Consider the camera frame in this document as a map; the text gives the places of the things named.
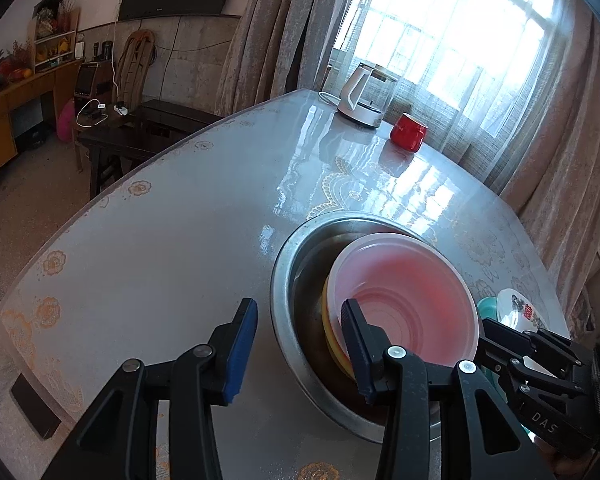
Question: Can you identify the white dragon pattern plate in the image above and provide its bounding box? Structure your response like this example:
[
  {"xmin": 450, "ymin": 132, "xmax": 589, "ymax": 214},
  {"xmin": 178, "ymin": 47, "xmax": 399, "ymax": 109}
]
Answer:
[{"xmin": 495, "ymin": 288, "xmax": 547, "ymax": 333}]

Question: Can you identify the teal plastic plate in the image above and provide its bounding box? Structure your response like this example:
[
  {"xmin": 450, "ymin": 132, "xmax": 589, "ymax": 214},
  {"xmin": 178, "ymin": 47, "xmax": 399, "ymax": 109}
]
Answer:
[{"xmin": 477, "ymin": 288, "xmax": 517, "ymax": 400}]

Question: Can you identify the red plastic bowl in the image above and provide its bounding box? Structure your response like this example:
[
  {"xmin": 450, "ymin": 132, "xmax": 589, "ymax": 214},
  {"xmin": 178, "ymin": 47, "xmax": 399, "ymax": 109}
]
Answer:
[{"xmin": 327, "ymin": 232, "xmax": 480, "ymax": 366}]

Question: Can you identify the yellow plastic bowl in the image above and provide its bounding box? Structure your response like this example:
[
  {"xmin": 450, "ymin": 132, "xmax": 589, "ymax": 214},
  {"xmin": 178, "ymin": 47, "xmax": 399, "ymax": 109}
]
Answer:
[{"xmin": 321, "ymin": 280, "xmax": 354, "ymax": 379}]

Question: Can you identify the stainless steel bowl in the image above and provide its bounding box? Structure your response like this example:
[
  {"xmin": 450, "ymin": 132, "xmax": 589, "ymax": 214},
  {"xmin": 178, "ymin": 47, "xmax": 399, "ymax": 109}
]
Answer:
[{"xmin": 270, "ymin": 211, "xmax": 423, "ymax": 443}]

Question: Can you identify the person's right hand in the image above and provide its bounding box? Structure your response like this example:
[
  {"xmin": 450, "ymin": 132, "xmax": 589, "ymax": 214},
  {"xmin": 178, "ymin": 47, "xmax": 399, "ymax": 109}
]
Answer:
[{"xmin": 533, "ymin": 436, "xmax": 600, "ymax": 480}]

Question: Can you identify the right beige curtain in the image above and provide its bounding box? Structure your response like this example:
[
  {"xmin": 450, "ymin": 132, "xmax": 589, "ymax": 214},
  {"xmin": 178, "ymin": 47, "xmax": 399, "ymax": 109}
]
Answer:
[{"xmin": 502, "ymin": 1, "xmax": 600, "ymax": 315}]

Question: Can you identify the beige curtain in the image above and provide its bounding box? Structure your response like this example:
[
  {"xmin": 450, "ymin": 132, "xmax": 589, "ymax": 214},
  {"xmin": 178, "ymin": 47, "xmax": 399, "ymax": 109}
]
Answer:
[
  {"xmin": 214, "ymin": 0, "xmax": 352, "ymax": 116},
  {"xmin": 502, "ymin": 1, "xmax": 600, "ymax": 315}
]

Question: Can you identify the red mug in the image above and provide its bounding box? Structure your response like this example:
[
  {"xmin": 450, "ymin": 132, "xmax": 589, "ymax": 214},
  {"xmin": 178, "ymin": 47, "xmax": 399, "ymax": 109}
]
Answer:
[{"xmin": 390, "ymin": 113, "xmax": 428, "ymax": 153}]

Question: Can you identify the white glass electric kettle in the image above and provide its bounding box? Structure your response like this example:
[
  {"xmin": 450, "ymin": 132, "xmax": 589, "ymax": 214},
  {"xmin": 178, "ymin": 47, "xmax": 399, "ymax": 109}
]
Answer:
[{"xmin": 318, "ymin": 62, "xmax": 400, "ymax": 129}]

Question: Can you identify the white sheer curtain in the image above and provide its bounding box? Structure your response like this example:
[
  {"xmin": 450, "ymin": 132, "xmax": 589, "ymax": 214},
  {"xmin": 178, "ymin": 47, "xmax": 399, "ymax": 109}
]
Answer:
[{"xmin": 325, "ymin": 0, "xmax": 574, "ymax": 192}]

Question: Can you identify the dark low side table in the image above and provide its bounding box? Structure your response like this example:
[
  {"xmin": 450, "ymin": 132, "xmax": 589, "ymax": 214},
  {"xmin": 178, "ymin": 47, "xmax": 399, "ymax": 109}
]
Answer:
[{"xmin": 76, "ymin": 100, "xmax": 221, "ymax": 200}]

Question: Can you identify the wooden cabinet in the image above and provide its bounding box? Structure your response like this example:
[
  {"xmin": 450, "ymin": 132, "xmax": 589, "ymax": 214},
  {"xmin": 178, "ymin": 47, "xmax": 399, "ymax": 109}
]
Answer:
[{"xmin": 0, "ymin": 61, "xmax": 82, "ymax": 169}]

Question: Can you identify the pink plastic bag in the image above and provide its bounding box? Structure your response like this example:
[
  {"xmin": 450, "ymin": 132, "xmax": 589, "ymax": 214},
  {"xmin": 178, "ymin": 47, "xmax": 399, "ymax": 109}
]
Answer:
[{"xmin": 56, "ymin": 99, "xmax": 76, "ymax": 143}]

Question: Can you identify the left beige curtain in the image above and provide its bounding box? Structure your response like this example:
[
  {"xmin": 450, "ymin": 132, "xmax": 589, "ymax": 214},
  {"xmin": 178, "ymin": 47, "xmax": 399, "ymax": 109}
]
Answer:
[{"xmin": 214, "ymin": 0, "xmax": 352, "ymax": 116}]

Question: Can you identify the small shelf with ornaments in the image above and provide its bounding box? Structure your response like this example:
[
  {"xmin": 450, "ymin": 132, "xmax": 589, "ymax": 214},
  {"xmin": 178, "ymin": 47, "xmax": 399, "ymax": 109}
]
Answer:
[{"xmin": 28, "ymin": 0, "xmax": 81, "ymax": 75}]

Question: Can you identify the white charger cable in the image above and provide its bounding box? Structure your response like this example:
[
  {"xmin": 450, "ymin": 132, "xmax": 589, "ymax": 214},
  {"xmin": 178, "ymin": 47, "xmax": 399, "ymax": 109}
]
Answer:
[{"xmin": 74, "ymin": 29, "xmax": 131, "ymax": 129}]

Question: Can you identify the wooden chair by wall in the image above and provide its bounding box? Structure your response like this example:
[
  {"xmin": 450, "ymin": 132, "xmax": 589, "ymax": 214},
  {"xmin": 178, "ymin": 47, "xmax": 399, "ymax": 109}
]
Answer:
[{"xmin": 114, "ymin": 29, "xmax": 156, "ymax": 112}]

